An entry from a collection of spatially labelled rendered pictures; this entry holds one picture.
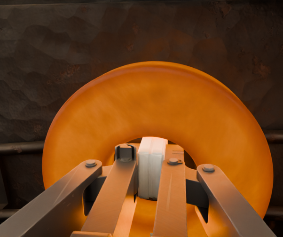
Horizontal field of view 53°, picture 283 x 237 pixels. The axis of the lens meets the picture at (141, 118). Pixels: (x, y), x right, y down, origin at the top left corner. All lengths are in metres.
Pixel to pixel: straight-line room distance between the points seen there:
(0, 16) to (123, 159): 0.19
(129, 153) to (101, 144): 0.03
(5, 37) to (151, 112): 0.17
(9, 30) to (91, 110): 0.14
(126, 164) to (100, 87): 0.05
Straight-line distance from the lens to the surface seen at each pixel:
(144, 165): 0.16
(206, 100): 0.17
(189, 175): 0.15
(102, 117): 0.18
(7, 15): 0.30
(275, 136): 0.26
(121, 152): 0.16
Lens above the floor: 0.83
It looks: 14 degrees down
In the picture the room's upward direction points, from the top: straight up
